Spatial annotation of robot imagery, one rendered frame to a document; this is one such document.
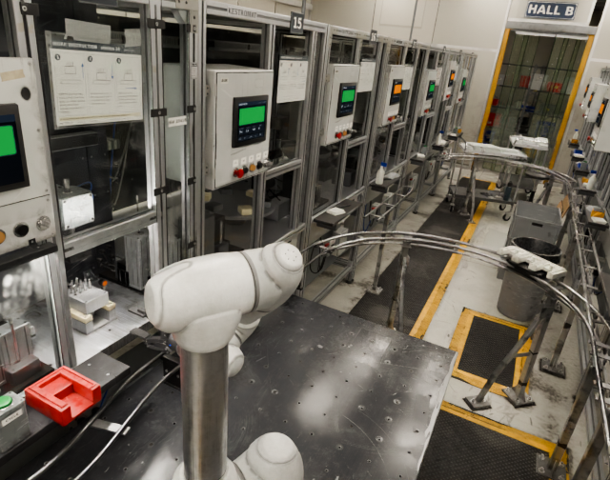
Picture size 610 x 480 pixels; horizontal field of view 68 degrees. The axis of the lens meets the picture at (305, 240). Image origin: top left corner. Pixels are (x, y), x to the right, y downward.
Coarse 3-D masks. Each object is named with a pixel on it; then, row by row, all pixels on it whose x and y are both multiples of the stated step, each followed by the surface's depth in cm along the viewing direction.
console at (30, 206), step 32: (0, 64) 101; (32, 64) 107; (0, 96) 103; (32, 96) 110; (32, 128) 111; (32, 160) 114; (0, 192) 109; (32, 192) 116; (0, 224) 111; (32, 224) 118
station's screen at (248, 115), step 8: (240, 104) 182; (248, 104) 186; (256, 104) 192; (264, 104) 197; (240, 112) 183; (248, 112) 188; (256, 112) 194; (264, 112) 199; (240, 120) 184; (248, 120) 189; (256, 120) 195; (264, 120) 201; (240, 128) 186; (248, 128) 191; (256, 128) 197; (264, 128) 202; (240, 136) 187; (248, 136) 192; (256, 136) 198
